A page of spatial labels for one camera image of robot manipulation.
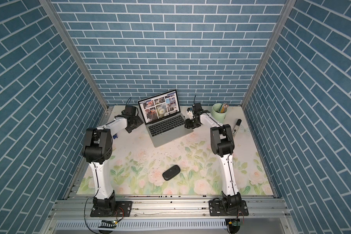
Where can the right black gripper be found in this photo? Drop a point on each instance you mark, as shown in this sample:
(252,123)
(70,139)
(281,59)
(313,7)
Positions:
(187,123)

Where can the bundle of coloured pencils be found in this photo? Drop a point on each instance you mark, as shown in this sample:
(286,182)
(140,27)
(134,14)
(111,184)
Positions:
(223,108)

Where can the silver laptop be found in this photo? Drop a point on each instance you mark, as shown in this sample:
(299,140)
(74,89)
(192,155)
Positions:
(163,118)

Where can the black wireless mouse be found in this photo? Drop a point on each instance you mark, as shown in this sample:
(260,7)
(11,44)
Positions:
(171,172)

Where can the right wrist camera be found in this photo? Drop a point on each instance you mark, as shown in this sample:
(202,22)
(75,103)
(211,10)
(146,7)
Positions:
(190,113)

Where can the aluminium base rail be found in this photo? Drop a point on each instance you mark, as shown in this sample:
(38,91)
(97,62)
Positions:
(150,207)

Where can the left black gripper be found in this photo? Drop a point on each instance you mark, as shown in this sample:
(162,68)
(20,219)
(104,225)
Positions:
(139,121)

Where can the mint green pencil cup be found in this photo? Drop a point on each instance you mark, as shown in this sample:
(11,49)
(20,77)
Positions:
(218,116)

